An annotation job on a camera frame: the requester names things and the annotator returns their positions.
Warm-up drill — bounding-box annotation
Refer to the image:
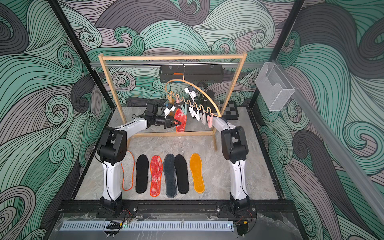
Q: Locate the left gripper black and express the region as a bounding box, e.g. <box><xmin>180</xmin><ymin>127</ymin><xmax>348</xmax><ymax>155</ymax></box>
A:
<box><xmin>153</xmin><ymin>116</ymin><xmax>182</xmax><ymax>131</ymax></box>

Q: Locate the red patterned insole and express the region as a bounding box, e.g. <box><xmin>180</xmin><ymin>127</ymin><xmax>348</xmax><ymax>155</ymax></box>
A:
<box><xmin>150</xmin><ymin>155</ymin><xmax>163</xmax><ymax>197</ymax></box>
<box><xmin>174</xmin><ymin>109</ymin><xmax>187</xmax><ymax>133</ymax></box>
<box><xmin>121</xmin><ymin>151</ymin><xmax>136</xmax><ymax>192</ymax></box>

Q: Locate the curved wooden clip hanger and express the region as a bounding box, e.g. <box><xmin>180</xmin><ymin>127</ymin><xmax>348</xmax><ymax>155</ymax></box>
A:
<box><xmin>165</xmin><ymin>79</ymin><xmax>222</xmax><ymax>118</ymax></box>

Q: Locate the grey insole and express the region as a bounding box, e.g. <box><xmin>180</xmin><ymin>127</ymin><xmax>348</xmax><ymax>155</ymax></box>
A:
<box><xmin>163</xmin><ymin>154</ymin><xmax>178</xmax><ymax>199</ymax></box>

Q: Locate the black insole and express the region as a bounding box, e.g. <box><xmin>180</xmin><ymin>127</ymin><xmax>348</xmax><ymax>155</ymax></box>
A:
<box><xmin>136</xmin><ymin>155</ymin><xmax>149</xmax><ymax>194</ymax></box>
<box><xmin>175</xmin><ymin>155</ymin><xmax>189</xmax><ymax>195</ymax></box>

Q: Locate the red patterned insole front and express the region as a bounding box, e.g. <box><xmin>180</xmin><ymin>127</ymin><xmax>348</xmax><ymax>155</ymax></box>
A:
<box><xmin>121</xmin><ymin>151</ymin><xmax>136</xmax><ymax>192</ymax></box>

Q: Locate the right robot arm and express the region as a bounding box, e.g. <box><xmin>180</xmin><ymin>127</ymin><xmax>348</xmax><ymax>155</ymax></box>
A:
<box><xmin>205</xmin><ymin>113</ymin><xmax>251</xmax><ymax>216</ymax></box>

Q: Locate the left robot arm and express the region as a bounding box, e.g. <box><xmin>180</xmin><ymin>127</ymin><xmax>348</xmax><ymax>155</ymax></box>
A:
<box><xmin>97</xmin><ymin>104</ymin><xmax>181</xmax><ymax>216</ymax></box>

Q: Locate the black white chessboard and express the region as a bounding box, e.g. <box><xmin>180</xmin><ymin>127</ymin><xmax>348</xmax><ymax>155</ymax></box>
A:
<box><xmin>222</xmin><ymin>101</ymin><xmax>239</xmax><ymax>120</ymax></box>

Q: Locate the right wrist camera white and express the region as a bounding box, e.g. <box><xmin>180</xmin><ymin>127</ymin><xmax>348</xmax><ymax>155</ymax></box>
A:
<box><xmin>184</xmin><ymin>86</ymin><xmax>199</xmax><ymax>102</ymax></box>

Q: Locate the black wall tool shelf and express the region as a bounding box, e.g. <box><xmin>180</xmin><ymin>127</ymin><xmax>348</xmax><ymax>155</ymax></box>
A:
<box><xmin>159</xmin><ymin>65</ymin><xmax>224</xmax><ymax>83</ymax></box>

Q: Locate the wooden clothes rack frame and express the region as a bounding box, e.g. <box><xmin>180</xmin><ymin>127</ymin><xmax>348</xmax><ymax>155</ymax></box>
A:
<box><xmin>97</xmin><ymin>51</ymin><xmax>248</xmax><ymax>152</ymax></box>

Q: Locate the clear plastic wall bin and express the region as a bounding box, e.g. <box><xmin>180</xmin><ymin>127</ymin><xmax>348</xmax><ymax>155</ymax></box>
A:
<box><xmin>255</xmin><ymin>62</ymin><xmax>295</xmax><ymax>112</ymax></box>

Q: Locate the white slotted cable duct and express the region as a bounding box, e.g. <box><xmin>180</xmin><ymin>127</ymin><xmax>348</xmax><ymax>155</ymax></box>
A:
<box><xmin>59</xmin><ymin>220</ymin><xmax>234</xmax><ymax>232</ymax></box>

